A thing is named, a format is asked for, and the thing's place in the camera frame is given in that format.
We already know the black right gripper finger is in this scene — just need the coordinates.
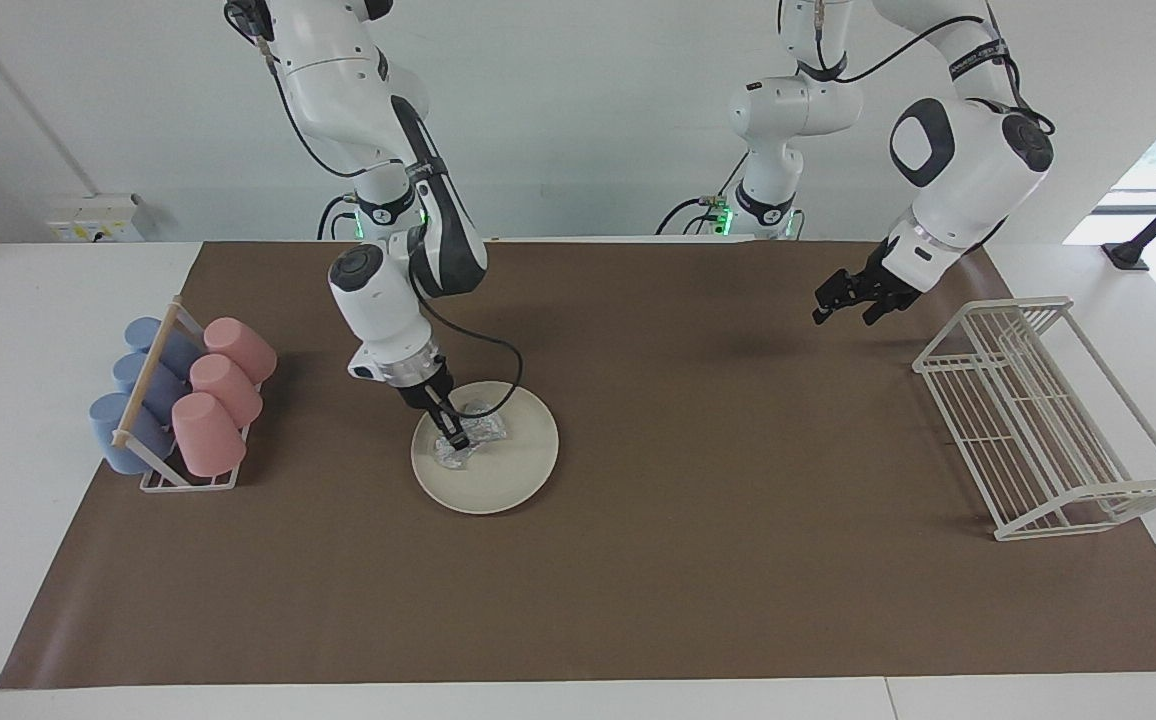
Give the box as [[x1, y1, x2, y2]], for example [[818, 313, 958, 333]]
[[423, 400, 466, 448], [441, 392, 472, 451]]

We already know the cream round plate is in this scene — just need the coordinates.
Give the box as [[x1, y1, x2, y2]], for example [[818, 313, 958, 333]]
[[411, 381, 560, 516]]

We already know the pink plastic cup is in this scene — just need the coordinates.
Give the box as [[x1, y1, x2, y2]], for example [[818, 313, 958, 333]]
[[189, 354, 264, 428], [171, 392, 247, 478], [203, 317, 277, 384]]

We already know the brown table mat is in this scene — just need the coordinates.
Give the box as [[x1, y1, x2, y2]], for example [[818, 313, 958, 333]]
[[0, 240, 1156, 691]]

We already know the blue plastic cup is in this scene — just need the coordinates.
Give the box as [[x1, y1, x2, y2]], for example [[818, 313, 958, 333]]
[[88, 392, 176, 475], [124, 317, 201, 376], [113, 352, 189, 421]]

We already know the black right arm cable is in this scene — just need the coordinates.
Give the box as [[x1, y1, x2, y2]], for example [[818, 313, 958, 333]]
[[260, 30, 524, 419]]

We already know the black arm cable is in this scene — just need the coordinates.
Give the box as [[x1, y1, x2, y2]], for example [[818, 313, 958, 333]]
[[260, 30, 524, 419], [798, 0, 1057, 136]]

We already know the black left base cable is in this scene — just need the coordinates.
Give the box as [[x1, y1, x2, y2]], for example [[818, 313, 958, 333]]
[[656, 150, 751, 236]]

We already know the black base cable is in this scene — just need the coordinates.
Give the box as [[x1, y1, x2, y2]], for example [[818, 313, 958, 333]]
[[316, 193, 359, 241], [656, 150, 751, 236]]

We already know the black right base cable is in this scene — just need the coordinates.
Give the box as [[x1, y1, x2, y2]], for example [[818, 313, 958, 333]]
[[316, 193, 359, 241]]

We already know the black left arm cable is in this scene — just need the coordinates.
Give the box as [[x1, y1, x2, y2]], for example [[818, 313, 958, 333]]
[[798, 0, 1057, 136]]

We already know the white cup rack wooden handle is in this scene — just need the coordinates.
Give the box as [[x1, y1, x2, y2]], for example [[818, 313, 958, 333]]
[[111, 296, 264, 493]]

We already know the white wire dish rack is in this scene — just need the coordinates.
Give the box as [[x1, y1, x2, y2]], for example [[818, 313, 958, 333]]
[[913, 296, 1156, 542]]

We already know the white wall socket box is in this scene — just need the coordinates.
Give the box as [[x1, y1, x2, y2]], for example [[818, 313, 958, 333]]
[[46, 194, 144, 243]]

